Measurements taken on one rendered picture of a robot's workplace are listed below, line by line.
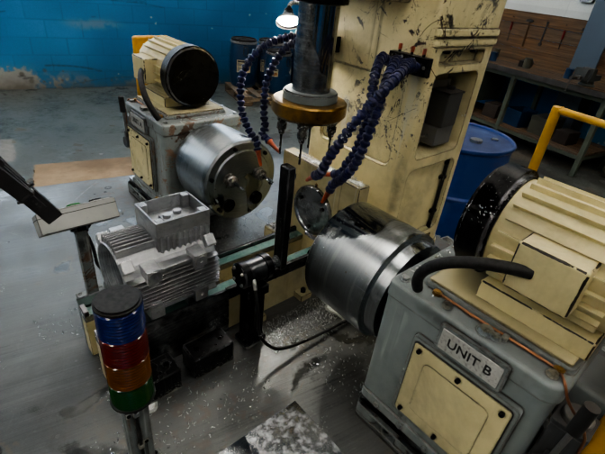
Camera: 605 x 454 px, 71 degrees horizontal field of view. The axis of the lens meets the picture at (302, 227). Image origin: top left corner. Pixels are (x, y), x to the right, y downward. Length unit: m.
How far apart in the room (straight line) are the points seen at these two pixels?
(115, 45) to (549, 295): 6.17
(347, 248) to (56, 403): 0.67
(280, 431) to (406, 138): 0.72
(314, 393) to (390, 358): 0.24
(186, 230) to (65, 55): 5.61
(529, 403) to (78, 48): 6.19
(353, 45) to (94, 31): 5.41
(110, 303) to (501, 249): 0.54
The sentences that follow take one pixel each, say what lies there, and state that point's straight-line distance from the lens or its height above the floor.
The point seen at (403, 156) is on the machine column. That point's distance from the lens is 1.11.
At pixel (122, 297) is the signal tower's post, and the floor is 1.22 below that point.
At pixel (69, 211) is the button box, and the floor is 1.07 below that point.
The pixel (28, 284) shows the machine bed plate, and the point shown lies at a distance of 1.37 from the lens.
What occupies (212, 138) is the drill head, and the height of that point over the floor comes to 1.15.
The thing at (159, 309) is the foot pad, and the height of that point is 0.98.
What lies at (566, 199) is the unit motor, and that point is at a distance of 0.70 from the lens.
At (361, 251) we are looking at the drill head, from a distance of 0.85.
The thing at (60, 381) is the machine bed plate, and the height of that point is 0.80.
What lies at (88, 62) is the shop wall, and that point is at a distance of 6.46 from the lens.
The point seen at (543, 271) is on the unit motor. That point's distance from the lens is 0.64.
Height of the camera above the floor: 1.59
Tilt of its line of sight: 31 degrees down
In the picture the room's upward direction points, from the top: 7 degrees clockwise
